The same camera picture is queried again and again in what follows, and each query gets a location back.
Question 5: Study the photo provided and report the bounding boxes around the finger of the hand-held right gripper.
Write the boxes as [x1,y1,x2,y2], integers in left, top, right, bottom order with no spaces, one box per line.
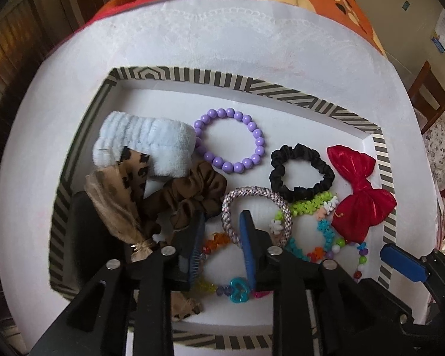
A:
[379,243,445,309]

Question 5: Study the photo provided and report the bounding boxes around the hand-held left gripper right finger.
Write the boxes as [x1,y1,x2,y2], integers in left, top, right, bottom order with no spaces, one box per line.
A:
[239,210,418,356]

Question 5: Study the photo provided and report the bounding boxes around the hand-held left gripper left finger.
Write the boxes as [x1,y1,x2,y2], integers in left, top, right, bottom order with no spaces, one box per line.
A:
[28,211,206,356]

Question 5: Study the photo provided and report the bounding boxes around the colourful bead bracelet with heart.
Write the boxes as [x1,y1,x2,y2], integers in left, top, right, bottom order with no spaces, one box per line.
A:
[193,232,275,305]

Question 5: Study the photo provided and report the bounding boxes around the pink braided hair tie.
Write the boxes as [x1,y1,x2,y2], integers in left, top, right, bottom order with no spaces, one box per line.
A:
[221,185,293,253]

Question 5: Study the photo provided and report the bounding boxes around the red satin bow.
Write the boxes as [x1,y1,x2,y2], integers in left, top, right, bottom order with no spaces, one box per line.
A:
[326,144,398,241]

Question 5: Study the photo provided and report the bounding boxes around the colourful flower bead bracelet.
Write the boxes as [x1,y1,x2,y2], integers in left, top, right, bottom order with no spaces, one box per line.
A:
[271,191,345,264]

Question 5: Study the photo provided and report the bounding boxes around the brown scrunchie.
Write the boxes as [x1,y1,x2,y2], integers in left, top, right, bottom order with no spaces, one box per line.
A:
[141,161,228,232]

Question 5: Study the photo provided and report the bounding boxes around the black scrunchie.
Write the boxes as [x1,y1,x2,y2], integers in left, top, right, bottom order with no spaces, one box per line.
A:
[269,143,335,201]

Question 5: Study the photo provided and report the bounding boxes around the purple bead bracelet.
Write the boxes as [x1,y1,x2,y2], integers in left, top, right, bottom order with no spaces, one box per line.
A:
[193,107,266,173]

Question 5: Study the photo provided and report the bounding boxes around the leopard print hair tie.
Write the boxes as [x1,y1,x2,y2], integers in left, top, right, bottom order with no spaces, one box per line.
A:
[83,146,203,321]

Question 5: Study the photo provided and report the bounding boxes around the striped edge white tray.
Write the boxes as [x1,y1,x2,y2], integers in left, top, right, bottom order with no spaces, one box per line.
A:
[49,66,398,350]

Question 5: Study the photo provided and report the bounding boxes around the white fluffy wristband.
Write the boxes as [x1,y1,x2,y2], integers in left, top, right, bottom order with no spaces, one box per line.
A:
[93,111,196,177]

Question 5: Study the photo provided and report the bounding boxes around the wooden chair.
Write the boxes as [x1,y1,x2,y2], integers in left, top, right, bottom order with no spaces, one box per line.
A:
[408,61,445,134]

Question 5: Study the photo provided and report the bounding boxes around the white tablecloth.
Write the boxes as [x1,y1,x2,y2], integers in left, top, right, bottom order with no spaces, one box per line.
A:
[0,0,442,356]

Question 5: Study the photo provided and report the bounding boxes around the multicolour bead bracelet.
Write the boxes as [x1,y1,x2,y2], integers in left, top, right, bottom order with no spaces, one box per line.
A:
[332,237,369,279]

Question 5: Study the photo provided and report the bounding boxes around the blue white wall paper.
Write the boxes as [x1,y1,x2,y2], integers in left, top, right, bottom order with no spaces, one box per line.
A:
[430,11,445,54]

